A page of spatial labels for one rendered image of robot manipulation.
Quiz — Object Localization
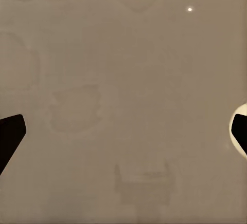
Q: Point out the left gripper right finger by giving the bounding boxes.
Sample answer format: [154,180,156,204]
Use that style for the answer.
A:
[231,114,247,155]

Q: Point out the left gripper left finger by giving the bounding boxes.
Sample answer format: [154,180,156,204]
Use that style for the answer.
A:
[0,114,26,174]

